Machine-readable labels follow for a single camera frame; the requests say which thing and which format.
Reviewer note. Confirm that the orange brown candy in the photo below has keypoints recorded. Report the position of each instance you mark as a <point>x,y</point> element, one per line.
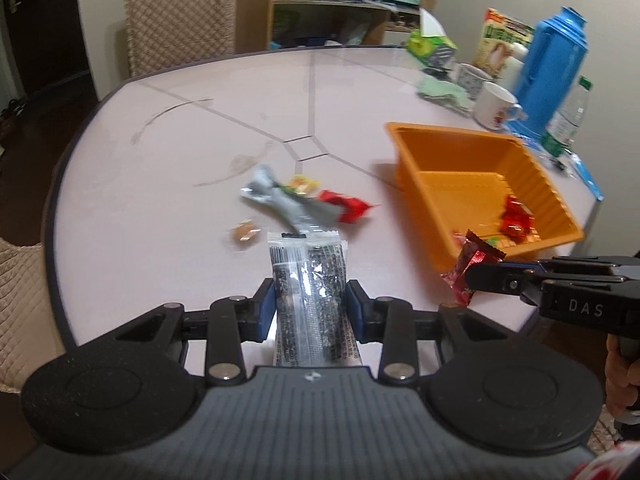
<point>243,232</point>

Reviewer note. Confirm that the wooden shelf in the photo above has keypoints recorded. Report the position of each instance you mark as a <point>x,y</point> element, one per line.
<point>325,20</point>

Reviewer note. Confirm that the clear water bottle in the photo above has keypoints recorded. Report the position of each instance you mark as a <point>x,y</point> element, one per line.
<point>567,120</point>

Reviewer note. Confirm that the black white snack packet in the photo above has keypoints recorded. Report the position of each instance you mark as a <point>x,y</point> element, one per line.
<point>307,280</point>

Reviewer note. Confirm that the orange plastic tray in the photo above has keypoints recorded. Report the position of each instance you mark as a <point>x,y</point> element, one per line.
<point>450,195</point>

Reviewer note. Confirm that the beige quilted chair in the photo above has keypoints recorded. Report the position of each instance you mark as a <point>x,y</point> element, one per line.
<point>180,15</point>
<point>25,320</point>

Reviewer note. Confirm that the red white clothing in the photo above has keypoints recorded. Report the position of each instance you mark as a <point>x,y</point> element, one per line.
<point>610,462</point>

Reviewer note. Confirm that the large red snack packet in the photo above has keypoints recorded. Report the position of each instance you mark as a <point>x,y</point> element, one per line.
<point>470,265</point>

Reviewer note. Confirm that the dark door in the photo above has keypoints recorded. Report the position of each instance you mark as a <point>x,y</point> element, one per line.
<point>45,25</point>

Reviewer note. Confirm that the blue thermos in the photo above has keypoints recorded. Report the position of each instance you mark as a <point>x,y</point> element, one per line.
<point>550,60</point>

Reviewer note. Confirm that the white cartoon mug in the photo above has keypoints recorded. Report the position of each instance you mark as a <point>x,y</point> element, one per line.
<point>492,107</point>

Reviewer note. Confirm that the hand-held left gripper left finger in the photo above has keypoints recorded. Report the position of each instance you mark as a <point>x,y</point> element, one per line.
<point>265,310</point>

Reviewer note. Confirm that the green cloth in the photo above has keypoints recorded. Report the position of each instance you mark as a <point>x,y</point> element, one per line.
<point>445,94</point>

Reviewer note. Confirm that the yellow green candy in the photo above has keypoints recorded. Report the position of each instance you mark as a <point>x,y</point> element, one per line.
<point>302,185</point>

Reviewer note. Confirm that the patterned mug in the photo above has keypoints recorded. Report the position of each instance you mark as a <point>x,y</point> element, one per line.
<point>470,80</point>

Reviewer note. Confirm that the silver snack packet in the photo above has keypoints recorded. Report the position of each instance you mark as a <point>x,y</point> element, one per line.
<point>280,200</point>

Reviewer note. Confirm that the green tissue box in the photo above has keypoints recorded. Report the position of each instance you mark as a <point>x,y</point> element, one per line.
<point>432,42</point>

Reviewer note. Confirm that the person's right hand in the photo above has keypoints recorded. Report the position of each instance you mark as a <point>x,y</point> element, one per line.
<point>625,385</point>

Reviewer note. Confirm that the yellow snack box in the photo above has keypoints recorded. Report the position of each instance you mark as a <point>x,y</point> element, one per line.
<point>500,42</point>

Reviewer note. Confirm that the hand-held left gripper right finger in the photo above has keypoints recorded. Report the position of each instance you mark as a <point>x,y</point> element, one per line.
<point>356,310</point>

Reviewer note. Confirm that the red orange snack packet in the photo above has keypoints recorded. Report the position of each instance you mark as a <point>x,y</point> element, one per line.
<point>517,232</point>

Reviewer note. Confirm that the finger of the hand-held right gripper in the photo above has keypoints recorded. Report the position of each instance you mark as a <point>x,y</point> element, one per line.
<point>505,280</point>
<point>590,264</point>

